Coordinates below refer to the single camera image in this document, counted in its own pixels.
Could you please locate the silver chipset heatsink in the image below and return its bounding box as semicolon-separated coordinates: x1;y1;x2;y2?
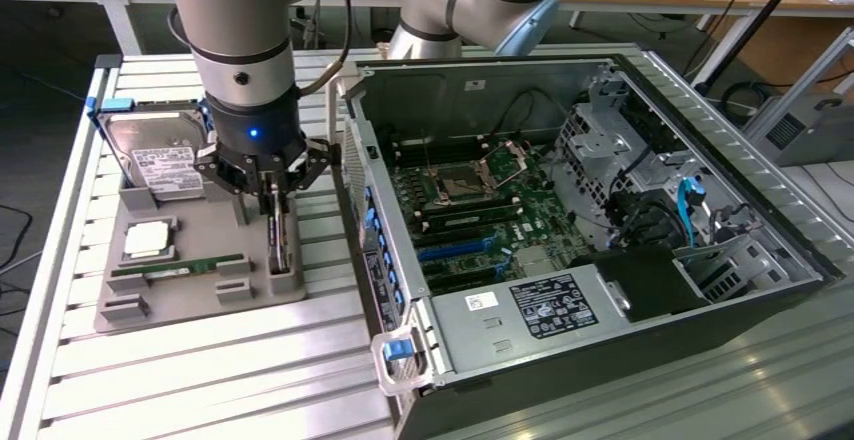
511;246;556;277

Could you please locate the grey handle with blue latch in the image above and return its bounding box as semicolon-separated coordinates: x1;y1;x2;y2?
368;326;432;397

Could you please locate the graphics card with metal bracket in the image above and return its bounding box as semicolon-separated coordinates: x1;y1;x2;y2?
263;172;296;275

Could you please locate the black coiled cable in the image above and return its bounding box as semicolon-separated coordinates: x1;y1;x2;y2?
723;82;777;112

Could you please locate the blue wire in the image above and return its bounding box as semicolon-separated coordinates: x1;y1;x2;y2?
674;176;707;251

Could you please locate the black plastic shroud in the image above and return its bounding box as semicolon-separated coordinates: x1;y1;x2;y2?
566;247;712;324

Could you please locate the grey slotted metal bracket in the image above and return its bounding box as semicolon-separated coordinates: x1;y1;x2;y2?
671;233;783;305

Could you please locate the metal socket cover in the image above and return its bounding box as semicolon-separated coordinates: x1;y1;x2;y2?
476;139;536;187

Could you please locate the blue expansion slot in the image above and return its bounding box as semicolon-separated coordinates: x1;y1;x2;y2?
414;238;491;263

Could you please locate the hard disk in blue caddy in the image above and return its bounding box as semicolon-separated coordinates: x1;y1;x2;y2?
84;95;223;205

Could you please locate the green RAM stick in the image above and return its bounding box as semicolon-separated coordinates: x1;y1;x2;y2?
111;253;243;280

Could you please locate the open black PC case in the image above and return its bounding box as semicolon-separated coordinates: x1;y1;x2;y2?
324;52;847;440

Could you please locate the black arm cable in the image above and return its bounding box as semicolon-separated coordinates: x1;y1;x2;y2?
296;0;355;97

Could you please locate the CPU socket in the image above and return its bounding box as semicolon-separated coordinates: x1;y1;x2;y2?
430;162;500;207

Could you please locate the grey case handle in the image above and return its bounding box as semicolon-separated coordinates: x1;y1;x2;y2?
325;61;370;161

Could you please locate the metal disk bay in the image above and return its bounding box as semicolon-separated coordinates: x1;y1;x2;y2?
552;99;676;221

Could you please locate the grey power supply unit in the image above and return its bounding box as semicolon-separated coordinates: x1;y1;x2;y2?
426;263;635;377

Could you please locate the black stand pole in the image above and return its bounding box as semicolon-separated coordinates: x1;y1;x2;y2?
690;0;821;92

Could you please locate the green motherboard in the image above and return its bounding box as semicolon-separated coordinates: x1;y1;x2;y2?
390;142;602;297

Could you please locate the silver CPU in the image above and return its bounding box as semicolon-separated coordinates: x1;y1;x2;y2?
123;221;175;261

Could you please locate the grey parts rack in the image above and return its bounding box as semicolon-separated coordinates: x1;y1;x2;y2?
92;159;309;334

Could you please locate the black RAM stick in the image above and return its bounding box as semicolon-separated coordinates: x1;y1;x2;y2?
418;203;520;234

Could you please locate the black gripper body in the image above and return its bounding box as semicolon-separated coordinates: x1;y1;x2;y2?
201;87;312;162

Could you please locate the black cable bundle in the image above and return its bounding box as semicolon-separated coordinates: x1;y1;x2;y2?
603;192;690;252

